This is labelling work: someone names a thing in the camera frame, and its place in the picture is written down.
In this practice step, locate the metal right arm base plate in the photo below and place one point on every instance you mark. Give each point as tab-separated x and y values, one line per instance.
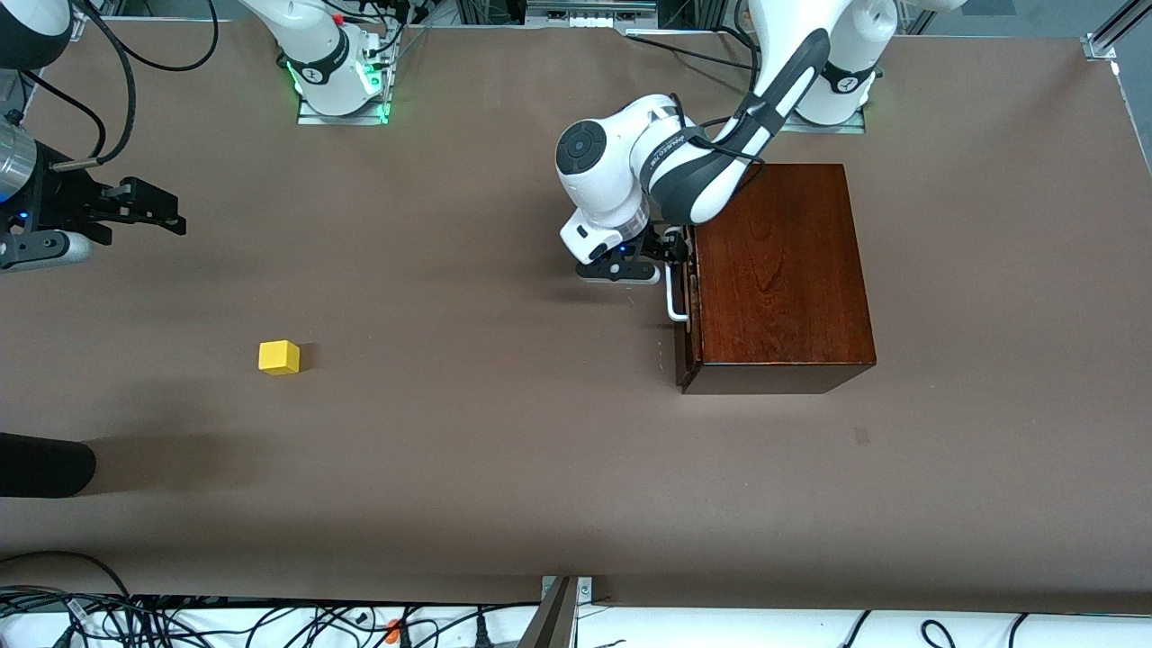
346	119

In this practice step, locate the black cylindrical pole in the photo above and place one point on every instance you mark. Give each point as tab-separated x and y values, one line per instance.
45	463

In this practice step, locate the orange connector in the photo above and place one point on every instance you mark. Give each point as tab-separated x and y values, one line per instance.
393	630

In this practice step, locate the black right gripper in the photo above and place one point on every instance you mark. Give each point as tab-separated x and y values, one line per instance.
56	200

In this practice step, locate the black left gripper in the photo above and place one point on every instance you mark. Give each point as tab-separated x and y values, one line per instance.
663	245

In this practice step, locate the dark metal strut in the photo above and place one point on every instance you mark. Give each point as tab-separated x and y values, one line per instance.
549	625

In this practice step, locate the aluminium profile corner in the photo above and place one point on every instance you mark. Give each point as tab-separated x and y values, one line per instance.
1102	43

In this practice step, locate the dark wooden drawer cabinet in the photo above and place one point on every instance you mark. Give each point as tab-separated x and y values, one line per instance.
783	270

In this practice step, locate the silver metal bracket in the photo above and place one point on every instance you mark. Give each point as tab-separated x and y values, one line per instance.
585	589

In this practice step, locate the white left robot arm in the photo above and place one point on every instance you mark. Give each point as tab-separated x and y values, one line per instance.
630	153

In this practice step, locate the yellow cube block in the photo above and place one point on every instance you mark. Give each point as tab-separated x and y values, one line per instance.
279	358

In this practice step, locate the grey power strip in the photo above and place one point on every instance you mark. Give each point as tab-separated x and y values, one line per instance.
589	20

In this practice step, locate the black plug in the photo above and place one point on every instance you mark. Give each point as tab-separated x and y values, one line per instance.
481	632

